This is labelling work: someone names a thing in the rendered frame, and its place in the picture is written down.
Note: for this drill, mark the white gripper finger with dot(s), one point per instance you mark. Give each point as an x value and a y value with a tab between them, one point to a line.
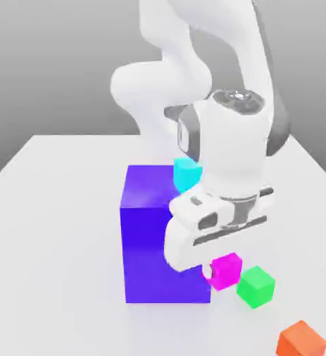
207	271

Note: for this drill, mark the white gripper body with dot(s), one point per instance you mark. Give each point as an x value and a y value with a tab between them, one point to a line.
179	244

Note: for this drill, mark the small magenta cube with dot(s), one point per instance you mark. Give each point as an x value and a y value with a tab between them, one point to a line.
226	271

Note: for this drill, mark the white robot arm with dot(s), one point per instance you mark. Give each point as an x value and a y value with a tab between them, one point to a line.
229	139

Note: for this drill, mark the small green cube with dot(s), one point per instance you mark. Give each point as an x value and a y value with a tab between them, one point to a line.
255	287

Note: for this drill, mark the small cyan cube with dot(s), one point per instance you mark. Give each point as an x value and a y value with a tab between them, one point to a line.
186	173

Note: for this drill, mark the small orange cube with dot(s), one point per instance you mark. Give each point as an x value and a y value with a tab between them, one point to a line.
301	340

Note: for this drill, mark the large purple box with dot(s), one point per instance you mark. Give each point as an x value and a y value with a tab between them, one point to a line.
144	250

